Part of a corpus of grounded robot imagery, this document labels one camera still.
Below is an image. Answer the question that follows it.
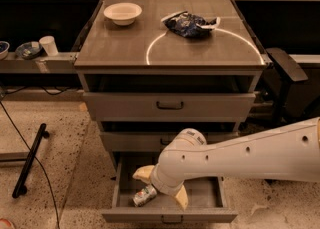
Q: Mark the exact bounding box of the blue patterned bowl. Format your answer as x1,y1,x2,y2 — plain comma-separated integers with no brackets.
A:
15,41,43,60

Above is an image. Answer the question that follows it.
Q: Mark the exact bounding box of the black office chair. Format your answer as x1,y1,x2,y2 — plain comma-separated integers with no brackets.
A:
261,48,320,127

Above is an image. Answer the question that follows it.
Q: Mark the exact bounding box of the white paper cup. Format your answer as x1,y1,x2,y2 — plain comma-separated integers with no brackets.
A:
39,36,58,56

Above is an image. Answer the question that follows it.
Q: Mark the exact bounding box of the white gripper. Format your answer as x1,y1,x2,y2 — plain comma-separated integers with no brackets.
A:
133,165,189,210

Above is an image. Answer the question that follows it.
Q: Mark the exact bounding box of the blue bowl at edge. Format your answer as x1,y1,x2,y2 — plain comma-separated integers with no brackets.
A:
0,41,10,60

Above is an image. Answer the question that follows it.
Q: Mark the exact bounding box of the grey side shelf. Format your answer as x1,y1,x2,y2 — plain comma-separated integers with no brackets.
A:
0,52,78,74

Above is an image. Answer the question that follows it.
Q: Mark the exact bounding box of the black bar on floor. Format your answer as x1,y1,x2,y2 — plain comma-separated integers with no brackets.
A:
12,123,50,199

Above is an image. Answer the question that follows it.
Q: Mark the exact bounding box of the bottom grey drawer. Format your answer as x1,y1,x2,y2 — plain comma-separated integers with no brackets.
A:
102,153,237,225

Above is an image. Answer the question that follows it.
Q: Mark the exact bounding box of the green white 7up can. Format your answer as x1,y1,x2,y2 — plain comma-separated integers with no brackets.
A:
133,184,157,207

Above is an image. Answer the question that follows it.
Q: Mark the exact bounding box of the black floor cable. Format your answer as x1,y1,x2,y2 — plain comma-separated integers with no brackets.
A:
0,101,61,229

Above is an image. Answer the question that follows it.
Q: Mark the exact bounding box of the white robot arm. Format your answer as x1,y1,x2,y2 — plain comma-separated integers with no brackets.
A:
133,118,320,209

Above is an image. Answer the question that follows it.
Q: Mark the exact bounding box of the crumpled blue chip bag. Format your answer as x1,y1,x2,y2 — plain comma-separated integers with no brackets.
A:
161,11,221,38

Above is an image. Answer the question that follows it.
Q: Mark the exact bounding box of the grey drawer cabinet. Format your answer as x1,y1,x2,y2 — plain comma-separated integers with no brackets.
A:
75,0,266,164

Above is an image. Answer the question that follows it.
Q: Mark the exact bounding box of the white paper bowl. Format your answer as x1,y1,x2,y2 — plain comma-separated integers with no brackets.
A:
103,3,142,26

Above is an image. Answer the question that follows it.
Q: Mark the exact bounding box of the top grey drawer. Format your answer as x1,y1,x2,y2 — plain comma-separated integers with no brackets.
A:
84,75,255,122

